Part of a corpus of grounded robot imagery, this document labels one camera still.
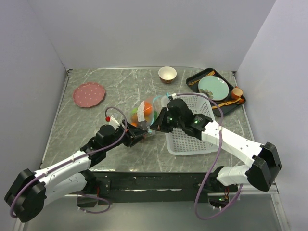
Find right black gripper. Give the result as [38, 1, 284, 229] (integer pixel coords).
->
[150, 107, 184, 133]

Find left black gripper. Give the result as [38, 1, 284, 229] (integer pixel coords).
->
[104, 119, 147, 152]

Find orange tangerine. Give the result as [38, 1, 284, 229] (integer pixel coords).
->
[131, 113, 138, 127]
[143, 101, 153, 116]

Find clear zip top bag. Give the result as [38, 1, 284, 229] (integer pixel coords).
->
[129, 95, 167, 138]

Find green wrinkled fruit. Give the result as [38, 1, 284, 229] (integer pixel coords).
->
[130, 107, 138, 114]

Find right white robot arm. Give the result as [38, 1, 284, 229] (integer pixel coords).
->
[150, 99, 282, 192]

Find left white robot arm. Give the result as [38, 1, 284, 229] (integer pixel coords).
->
[4, 122, 146, 222]

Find white plastic basket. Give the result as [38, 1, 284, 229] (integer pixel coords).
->
[165, 93, 218, 155]

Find white ceramic bowl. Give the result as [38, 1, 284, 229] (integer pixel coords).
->
[158, 66, 177, 84]

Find pink dotted plate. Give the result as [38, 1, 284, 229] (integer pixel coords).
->
[72, 82, 105, 108]

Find light green plate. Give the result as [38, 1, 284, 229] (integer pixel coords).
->
[198, 76, 229, 101]

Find black tray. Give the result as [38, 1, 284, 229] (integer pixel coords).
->
[188, 68, 246, 115]

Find wooden chopsticks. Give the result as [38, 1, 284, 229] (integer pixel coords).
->
[186, 69, 216, 86]

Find wooden spoon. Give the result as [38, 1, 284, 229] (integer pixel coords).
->
[216, 97, 244, 107]

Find small brown cup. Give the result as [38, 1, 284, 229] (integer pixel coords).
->
[231, 86, 243, 100]

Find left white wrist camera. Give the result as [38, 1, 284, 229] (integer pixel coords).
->
[105, 116, 120, 130]

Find black base frame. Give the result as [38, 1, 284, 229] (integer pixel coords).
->
[66, 170, 244, 209]

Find aluminium rail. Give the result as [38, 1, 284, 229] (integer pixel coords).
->
[55, 185, 280, 198]

